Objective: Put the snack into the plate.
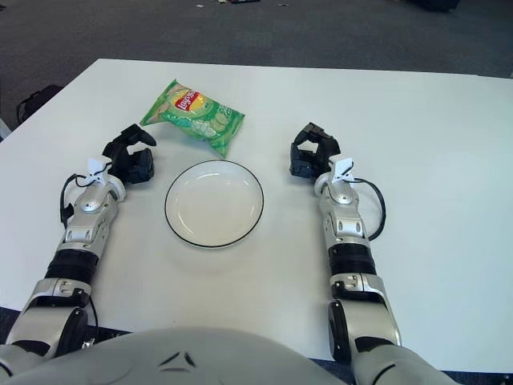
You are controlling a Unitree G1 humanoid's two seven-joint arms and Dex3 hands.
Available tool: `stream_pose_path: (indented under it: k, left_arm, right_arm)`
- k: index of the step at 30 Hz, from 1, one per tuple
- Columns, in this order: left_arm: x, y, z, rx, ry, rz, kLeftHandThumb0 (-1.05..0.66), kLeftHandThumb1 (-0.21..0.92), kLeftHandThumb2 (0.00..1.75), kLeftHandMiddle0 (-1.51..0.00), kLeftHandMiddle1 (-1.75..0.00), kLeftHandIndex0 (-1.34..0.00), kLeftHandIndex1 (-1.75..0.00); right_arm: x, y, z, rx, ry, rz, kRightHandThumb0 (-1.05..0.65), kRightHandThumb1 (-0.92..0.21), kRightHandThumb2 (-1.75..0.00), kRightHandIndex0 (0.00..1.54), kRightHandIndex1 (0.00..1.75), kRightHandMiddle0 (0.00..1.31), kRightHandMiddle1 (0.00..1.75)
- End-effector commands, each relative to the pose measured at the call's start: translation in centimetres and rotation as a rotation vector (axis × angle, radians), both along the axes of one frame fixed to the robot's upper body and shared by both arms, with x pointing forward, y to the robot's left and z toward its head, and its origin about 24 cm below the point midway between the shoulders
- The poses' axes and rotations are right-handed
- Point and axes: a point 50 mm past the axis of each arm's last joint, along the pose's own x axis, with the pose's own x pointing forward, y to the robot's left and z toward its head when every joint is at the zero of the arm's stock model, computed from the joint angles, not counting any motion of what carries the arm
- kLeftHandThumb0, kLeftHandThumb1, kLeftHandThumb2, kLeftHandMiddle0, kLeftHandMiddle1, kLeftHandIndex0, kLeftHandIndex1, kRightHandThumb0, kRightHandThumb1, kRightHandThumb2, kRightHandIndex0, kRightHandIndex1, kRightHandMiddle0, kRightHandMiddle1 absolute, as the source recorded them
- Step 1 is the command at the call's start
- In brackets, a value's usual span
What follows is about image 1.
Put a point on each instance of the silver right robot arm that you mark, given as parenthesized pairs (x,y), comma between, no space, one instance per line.
(348,228)

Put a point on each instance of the white side table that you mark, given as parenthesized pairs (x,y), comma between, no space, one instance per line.
(4,130)

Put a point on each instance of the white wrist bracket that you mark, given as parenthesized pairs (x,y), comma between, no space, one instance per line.
(342,166)
(96,166)

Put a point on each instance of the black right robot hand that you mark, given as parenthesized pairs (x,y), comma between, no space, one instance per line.
(320,148)

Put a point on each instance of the green potato chips bag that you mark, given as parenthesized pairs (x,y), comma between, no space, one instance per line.
(192,116)

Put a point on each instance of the dark background object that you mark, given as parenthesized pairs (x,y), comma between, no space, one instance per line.
(461,3)

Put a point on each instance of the grey robot torso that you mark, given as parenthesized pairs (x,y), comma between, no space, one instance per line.
(180,361)

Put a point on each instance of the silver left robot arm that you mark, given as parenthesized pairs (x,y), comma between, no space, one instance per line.
(86,224)

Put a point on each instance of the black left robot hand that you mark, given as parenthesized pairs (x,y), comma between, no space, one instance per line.
(128,160)

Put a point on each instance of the black backpack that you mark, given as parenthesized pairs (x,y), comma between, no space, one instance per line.
(40,98)

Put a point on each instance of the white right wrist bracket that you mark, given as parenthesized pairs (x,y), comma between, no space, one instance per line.
(342,166)

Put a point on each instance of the white plate with black rim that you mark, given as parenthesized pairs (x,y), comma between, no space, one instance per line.
(214,204)

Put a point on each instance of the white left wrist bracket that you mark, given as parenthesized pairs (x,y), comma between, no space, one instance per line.
(96,166)

